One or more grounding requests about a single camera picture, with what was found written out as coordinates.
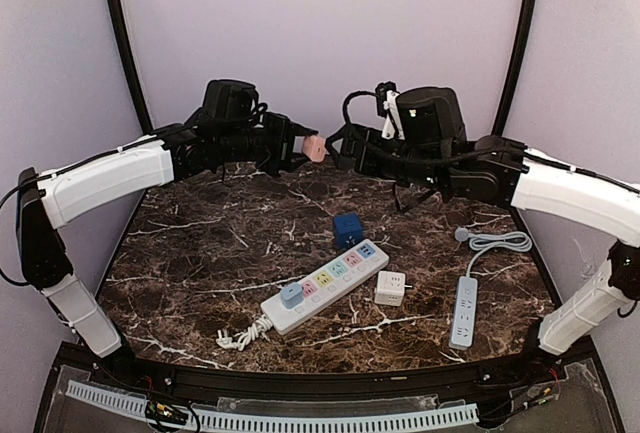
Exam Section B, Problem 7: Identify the pink plug adapter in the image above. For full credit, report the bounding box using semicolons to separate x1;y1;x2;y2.
301;135;327;163

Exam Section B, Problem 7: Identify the white multicolour power strip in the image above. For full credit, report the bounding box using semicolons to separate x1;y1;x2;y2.
260;239;390;335

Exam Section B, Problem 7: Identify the light blue plug adapter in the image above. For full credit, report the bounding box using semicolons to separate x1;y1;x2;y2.
279;282;304;310

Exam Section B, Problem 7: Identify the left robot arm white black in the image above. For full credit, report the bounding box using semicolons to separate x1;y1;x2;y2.
8;110;319;358

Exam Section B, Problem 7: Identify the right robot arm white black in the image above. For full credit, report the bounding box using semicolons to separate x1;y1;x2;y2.
325;124;639;356

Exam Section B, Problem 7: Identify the dark blue cube socket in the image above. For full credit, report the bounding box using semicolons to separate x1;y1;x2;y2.
332;213;364;250

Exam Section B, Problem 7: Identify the white cube socket adapter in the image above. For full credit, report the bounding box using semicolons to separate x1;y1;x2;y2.
374;270;410;307

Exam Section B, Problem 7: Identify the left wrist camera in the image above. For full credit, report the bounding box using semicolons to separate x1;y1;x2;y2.
202;79;267;125

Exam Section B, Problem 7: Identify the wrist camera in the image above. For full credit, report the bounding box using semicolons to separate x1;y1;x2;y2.
202;79;267;125
374;82;467;146

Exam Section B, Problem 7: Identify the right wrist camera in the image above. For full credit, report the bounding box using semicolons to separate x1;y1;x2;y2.
374;82;467;146

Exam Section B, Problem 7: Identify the right black frame post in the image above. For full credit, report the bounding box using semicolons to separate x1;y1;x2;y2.
491;0;536;135

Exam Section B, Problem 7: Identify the black frame post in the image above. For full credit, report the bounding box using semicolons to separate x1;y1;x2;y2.
98;0;156;134
491;0;536;135

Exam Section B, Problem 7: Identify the light blue power cable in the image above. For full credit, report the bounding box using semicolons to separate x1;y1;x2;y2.
454;226;533;278

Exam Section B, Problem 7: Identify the white coiled cable with plug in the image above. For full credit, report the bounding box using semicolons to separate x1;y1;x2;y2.
215;315;274;353

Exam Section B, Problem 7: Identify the black front table rail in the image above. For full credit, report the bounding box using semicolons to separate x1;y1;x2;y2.
49;342;566;407

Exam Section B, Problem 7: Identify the left black frame post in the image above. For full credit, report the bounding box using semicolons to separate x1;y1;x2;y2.
98;0;156;134

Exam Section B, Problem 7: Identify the white slotted cable duct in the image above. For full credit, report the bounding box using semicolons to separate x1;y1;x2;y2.
65;380;479;432

